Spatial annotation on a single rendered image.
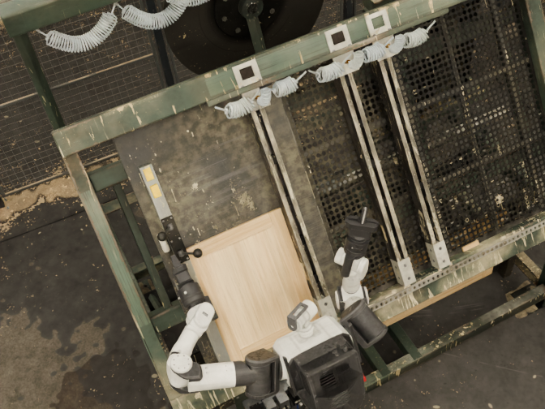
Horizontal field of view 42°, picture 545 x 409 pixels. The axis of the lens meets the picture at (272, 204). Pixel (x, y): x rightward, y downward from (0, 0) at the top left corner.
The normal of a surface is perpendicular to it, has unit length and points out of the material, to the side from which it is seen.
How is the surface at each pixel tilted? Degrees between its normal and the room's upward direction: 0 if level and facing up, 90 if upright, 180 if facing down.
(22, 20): 90
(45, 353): 0
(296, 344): 23
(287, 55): 56
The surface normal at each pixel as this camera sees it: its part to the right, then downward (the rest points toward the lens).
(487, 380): -0.09, -0.66
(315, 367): -0.26, -0.85
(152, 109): 0.32, 0.17
